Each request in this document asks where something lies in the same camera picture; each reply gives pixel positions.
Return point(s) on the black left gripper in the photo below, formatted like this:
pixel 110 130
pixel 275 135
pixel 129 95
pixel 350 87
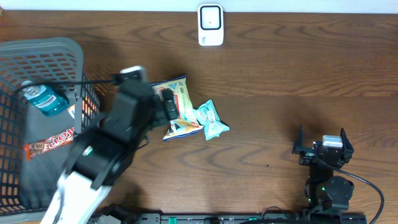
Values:
pixel 171 111

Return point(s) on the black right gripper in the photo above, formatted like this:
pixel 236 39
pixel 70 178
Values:
pixel 308 154

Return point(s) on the yellow snack bag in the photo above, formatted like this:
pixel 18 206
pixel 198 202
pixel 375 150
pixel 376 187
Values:
pixel 186 124

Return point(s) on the teal small snack packet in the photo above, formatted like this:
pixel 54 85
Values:
pixel 207 116

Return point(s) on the blue mouthwash bottle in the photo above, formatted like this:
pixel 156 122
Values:
pixel 45 99

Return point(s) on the orange chocolate bar wrapper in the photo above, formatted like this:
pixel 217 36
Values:
pixel 37 148

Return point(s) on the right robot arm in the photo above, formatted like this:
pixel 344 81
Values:
pixel 327 193

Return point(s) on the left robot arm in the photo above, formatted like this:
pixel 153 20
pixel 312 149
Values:
pixel 100 155

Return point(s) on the white barcode scanner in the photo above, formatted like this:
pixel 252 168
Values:
pixel 210 25

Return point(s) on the grey plastic basket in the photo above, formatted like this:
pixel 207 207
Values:
pixel 27 186

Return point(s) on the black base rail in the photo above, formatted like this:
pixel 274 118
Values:
pixel 155 218

